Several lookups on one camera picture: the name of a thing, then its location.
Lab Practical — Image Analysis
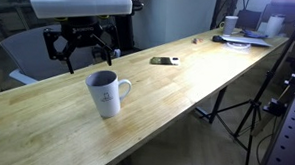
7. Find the white cup far end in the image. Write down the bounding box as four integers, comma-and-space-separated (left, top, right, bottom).
222, 15, 239, 38

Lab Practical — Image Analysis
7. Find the white ceramic mug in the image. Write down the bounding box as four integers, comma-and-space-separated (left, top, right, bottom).
83, 69, 134, 120

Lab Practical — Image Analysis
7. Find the black camera tripod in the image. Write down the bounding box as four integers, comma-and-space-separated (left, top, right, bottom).
197, 9, 295, 165

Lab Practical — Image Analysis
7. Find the smartphone with white case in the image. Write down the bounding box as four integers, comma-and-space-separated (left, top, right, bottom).
149, 56, 182, 67

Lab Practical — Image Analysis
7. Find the black optical breadboard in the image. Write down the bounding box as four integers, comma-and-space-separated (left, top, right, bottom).
255, 91, 295, 165

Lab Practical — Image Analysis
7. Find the grey office chair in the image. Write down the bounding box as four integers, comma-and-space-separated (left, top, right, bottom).
0, 20, 124, 89

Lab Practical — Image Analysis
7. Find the blue crumpled item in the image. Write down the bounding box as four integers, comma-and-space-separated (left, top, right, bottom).
240, 28, 269, 40

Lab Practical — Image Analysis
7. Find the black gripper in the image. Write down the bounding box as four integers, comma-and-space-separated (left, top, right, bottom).
41, 15, 121, 76

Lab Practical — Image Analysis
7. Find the black computer mouse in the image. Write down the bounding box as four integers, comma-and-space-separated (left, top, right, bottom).
211, 34, 225, 44

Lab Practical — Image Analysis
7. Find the white round disc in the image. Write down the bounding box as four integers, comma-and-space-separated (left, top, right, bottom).
226, 41, 252, 52

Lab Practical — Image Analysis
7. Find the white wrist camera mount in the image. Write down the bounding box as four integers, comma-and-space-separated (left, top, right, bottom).
26, 0, 134, 24

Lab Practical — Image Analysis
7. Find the black pedestal column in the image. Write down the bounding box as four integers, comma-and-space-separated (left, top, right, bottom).
113, 13, 138, 56

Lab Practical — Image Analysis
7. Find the black clamp block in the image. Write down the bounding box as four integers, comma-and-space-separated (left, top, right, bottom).
261, 97, 290, 117

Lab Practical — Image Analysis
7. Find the black chair back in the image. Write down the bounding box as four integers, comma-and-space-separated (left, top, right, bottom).
234, 8, 263, 31

